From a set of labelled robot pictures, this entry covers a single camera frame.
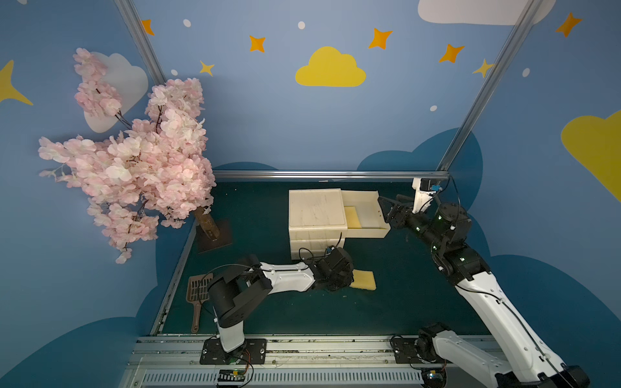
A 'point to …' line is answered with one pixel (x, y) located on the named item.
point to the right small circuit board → (434, 377)
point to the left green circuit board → (231, 375)
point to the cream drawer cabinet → (316, 221)
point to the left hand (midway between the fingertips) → (358, 275)
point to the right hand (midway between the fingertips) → (394, 195)
